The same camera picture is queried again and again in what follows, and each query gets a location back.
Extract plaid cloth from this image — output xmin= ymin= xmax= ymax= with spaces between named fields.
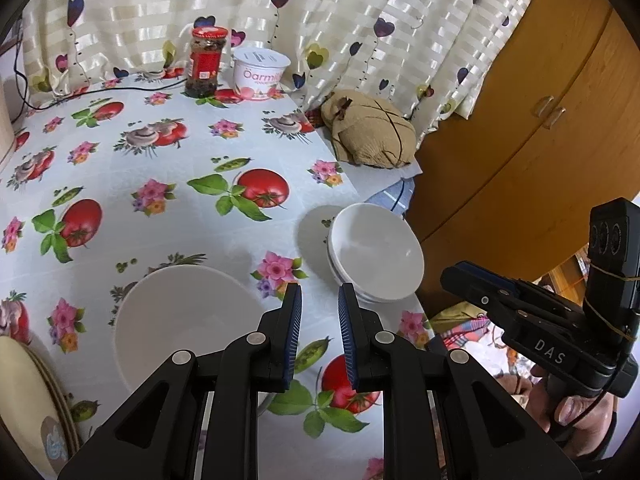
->
xmin=430 ymin=310 xmax=496 ymax=351

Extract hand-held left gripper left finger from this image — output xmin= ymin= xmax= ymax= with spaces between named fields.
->
xmin=57 ymin=282 xmax=304 ymax=480

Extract wooden cabinet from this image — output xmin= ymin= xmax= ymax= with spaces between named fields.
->
xmin=405 ymin=0 xmax=640 ymax=286

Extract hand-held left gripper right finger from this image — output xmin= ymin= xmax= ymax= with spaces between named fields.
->
xmin=337 ymin=282 xmax=583 ymax=480

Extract beige plate with blue pattern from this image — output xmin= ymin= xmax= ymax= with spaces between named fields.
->
xmin=31 ymin=347 xmax=84 ymax=453

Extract person's right hand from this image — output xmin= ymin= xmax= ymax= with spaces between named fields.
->
xmin=525 ymin=367 xmax=621 ymax=461

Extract stack of white bowls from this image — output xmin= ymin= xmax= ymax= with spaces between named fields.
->
xmin=327 ymin=203 xmax=425 ymax=297

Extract cream curtain with heart print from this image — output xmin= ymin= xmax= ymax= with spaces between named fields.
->
xmin=20 ymin=0 xmax=541 ymax=136

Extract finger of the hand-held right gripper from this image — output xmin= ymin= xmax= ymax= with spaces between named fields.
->
xmin=462 ymin=261 xmax=541 ymax=294
xmin=441 ymin=261 xmax=586 ymax=332

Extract large white ceramic bowl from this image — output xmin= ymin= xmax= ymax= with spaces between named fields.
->
xmin=112 ymin=265 xmax=281 ymax=413

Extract blue striped cloth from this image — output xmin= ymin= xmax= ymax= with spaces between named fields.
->
xmin=365 ymin=177 xmax=416 ymax=218

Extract glass sauce jar red lid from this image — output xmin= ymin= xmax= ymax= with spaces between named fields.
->
xmin=184 ymin=26 xmax=229 ymax=99

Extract stack of beige plates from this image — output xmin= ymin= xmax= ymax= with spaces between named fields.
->
xmin=25 ymin=344 xmax=77 ymax=461

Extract white yogurt tub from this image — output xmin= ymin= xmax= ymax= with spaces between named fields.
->
xmin=233 ymin=46 xmax=292 ymax=102

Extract floral printed tablecloth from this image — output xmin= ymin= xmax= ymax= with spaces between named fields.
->
xmin=0 ymin=72 xmax=436 ymax=480

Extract cream plates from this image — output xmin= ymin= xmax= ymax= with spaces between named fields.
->
xmin=0 ymin=336 xmax=71 ymax=478

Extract black power cable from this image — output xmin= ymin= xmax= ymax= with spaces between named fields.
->
xmin=12 ymin=15 xmax=191 ymax=111

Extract tied burlap bag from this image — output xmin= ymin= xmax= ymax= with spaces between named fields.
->
xmin=320 ymin=89 xmax=418 ymax=168

